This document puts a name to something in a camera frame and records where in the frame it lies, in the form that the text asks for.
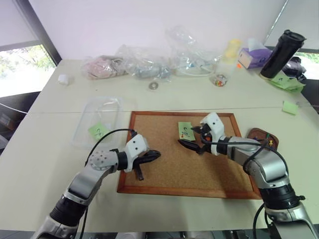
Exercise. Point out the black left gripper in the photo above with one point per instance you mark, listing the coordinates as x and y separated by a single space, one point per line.
144 157

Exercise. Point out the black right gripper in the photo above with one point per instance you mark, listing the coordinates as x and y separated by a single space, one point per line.
207 143

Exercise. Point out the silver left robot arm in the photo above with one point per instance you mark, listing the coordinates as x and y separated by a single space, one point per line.
82 183

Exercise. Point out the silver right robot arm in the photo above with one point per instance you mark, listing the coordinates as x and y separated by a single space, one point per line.
269 171

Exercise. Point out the green sticky note with writing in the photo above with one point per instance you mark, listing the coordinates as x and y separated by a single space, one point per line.
98 131
185 129

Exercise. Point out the clear jar of pushpins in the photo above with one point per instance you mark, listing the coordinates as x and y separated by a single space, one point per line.
218 80

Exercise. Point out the brown wooden tray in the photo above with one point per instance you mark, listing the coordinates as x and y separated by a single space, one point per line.
259 134

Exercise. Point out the clear plastic box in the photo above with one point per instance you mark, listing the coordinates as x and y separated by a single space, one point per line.
99 109

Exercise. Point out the purple tissue box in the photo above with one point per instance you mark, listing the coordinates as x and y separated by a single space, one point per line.
254 57

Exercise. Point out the blank green sticky note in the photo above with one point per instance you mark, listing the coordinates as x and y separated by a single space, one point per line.
290 107

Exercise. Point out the wood-framed cork board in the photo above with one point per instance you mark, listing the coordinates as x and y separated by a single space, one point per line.
174 169

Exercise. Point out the yellow pushpin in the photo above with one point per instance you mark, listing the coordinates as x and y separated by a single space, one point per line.
270 143

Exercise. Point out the large clear plastic bag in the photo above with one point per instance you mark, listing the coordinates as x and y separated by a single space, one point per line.
192 52

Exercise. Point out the plastic bag with grey contents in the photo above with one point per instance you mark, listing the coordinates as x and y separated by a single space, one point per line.
144 66

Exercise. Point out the yellow-capped clear bottle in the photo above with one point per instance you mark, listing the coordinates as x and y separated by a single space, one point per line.
231 51

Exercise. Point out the stack of green notes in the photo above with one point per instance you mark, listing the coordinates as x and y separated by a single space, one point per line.
286 84

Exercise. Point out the plastic bag with pink contents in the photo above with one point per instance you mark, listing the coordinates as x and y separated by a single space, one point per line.
102 67

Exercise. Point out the small white cylinder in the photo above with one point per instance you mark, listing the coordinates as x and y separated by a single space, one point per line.
63 79

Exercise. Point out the black travel tumbler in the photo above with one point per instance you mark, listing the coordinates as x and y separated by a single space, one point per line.
281 54

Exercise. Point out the dark furniture beside table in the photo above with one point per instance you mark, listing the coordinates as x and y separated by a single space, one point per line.
15 112

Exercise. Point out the white roller blind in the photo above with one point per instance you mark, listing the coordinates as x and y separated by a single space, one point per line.
15 22

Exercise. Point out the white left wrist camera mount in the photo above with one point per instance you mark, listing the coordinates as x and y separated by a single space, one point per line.
136 147

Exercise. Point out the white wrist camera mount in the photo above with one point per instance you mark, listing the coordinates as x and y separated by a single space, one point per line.
136 147
216 125

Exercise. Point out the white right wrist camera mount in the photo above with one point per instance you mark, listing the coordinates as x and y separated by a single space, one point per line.
216 125

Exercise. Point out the black window post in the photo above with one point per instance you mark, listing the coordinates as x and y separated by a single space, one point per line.
40 30

